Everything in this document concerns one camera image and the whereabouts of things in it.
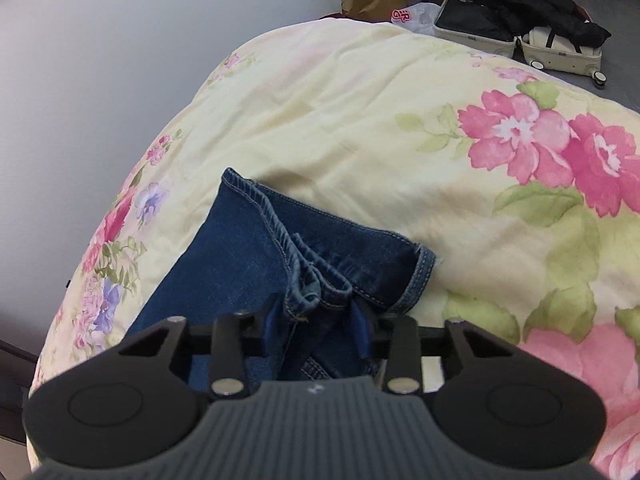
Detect blue denim pants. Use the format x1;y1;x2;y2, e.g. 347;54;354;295
124;167;438;395

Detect floral cream blanket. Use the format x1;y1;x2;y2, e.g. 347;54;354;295
29;19;640;480

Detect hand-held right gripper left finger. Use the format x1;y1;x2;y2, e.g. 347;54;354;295
119;292;282;402

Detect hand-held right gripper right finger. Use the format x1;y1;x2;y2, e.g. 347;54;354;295
350;300;507;396

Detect white plastic bag pink print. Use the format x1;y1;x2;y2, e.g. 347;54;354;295
389;2;442;37

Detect open white suitcase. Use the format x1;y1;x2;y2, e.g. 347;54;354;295
433;0;609;89

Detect brown paper bag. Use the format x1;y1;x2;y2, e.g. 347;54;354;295
342;0;437;24

